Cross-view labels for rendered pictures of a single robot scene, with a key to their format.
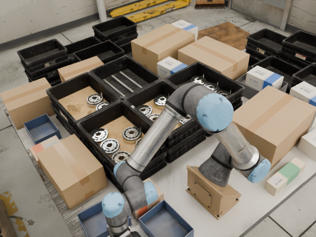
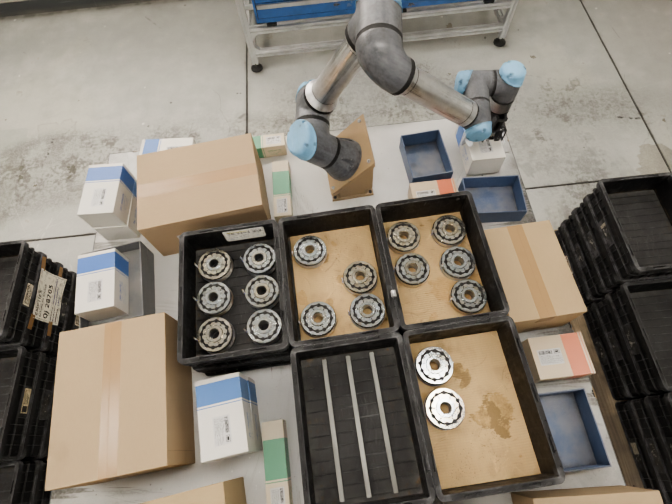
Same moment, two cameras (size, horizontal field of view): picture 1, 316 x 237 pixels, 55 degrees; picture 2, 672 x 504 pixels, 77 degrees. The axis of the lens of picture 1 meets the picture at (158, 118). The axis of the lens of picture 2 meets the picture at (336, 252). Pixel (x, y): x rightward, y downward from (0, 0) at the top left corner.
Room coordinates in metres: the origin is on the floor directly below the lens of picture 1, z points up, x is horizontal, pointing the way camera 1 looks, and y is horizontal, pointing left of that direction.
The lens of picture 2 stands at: (1.69, 0.22, 2.04)
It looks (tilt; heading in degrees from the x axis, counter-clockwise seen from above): 65 degrees down; 214
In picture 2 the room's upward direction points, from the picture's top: 6 degrees counter-clockwise
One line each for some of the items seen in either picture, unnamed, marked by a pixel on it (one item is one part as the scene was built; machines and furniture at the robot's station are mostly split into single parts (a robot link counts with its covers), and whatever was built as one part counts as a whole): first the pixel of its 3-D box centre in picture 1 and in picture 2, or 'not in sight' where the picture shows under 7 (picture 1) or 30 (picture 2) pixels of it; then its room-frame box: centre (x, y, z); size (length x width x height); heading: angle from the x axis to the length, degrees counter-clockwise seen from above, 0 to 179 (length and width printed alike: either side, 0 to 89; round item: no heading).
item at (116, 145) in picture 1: (109, 146); (458, 261); (1.09, 0.26, 0.86); 0.10 x 0.10 x 0.01
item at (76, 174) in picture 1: (72, 169); (521, 278); (1.01, 0.46, 0.78); 0.30 x 0.22 x 0.16; 37
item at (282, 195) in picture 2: not in sight; (282, 192); (1.05, -0.41, 0.73); 0.24 x 0.06 x 0.06; 34
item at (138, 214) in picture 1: (143, 198); (433, 200); (0.84, 0.10, 0.74); 0.16 x 0.12 x 0.07; 124
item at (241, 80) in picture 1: (261, 84); (114, 286); (1.63, -0.70, 0.78); 0.27 x 0.20 x 0.05; 42
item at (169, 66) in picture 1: (173, 70); (225, 416); (1.79, -0.13, 0.83); 0.20 x 0.12 x 0.09; 41
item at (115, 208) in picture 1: (115, 209); (507, 82); (0.58, 0.17, 1.08); 0.09 x 0.08 x 0.11; 116
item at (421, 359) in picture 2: (104, 107); (434, 365); (1.41, 0.31, 0.86); 0.10 x 0.10 x 0.01
